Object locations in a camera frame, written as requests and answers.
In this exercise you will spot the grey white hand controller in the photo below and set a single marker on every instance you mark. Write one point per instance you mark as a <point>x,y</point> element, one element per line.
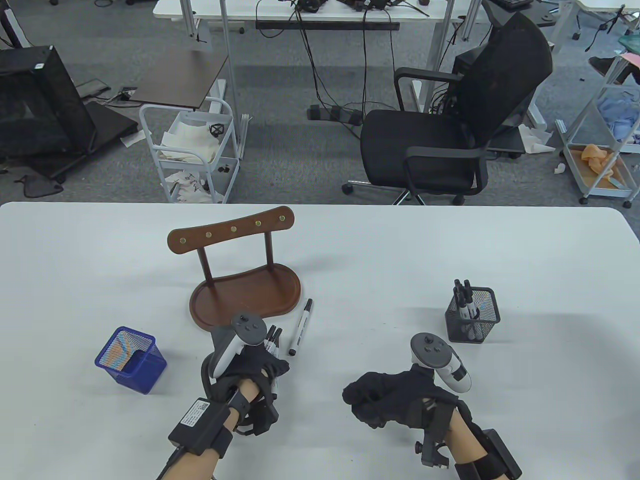
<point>430,350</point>
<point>247,327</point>

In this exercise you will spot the black computer tower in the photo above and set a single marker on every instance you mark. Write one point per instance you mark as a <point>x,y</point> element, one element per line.
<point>462,62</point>

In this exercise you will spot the person's left forearm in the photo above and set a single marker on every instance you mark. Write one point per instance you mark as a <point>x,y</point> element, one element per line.
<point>195,465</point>

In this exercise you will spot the person's left hand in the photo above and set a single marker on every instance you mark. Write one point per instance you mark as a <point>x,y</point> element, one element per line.
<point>252,365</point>

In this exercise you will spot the blue mesh pen holder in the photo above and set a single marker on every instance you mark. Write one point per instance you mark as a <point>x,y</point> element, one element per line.
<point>145,370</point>

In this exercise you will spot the teal cloth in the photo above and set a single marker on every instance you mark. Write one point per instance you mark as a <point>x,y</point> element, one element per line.
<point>627,42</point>

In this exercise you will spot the white floor paper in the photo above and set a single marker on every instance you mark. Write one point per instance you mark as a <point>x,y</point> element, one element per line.
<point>132,140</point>
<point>535,140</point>

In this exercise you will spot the black mesh box cabinet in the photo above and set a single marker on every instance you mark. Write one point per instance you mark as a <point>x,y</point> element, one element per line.
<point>35,105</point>

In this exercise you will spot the black floor power strip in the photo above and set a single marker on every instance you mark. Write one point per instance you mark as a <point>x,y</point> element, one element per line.
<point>332,114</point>

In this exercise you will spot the small black round object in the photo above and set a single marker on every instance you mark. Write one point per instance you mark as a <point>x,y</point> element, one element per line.
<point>216,130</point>

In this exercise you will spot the white rolling cart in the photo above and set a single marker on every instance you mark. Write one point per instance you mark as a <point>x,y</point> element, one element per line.
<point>220,187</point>
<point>570,160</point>

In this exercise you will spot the orange cloth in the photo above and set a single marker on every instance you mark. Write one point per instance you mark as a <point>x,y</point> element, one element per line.
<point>595,157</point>

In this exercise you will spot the black floor platform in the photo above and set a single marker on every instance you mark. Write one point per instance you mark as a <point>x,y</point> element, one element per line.
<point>112,122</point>

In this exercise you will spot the black mesh office chair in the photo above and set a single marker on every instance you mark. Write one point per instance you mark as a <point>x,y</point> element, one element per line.
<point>415,150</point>

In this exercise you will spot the black triangular floor object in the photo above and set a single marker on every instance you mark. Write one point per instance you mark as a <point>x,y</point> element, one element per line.
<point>42,189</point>

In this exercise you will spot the black headset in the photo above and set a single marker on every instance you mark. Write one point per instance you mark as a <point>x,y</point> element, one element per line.
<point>310,5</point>

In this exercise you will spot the white scribbled paper sheets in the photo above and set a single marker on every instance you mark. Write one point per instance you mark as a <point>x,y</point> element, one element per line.
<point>187,187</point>

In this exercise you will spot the white crumpled paper sheet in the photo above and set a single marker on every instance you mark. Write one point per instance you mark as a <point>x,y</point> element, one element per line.
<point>190,140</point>

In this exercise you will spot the person's right hand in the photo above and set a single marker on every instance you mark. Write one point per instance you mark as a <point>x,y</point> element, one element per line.
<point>395,397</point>

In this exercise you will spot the white office desk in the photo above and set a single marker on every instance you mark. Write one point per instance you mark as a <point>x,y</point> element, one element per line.
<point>225,9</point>

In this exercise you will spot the brown side table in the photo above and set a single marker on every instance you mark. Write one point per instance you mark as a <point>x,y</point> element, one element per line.
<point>180,77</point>

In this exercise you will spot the black forearm battery box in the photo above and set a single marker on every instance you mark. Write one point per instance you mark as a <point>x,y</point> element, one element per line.
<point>502,452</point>
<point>197,425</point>

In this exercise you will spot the black mesh pen holder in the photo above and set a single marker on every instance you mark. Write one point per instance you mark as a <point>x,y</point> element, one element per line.
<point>482,325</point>

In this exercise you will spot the light blue cloth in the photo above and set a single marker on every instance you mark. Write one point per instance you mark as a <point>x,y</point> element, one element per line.
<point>617,117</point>

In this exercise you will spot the silver metal post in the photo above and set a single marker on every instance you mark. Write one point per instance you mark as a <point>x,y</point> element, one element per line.
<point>229,75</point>

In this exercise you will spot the brown wooden hook stand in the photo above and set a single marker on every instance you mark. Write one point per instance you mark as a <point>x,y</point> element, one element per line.
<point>245,300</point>

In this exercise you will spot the white crumpled tissue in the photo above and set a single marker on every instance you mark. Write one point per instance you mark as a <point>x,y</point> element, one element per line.
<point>559,168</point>

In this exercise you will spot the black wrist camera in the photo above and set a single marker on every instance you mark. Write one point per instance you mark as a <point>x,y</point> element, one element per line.
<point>262,415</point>
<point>434,450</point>

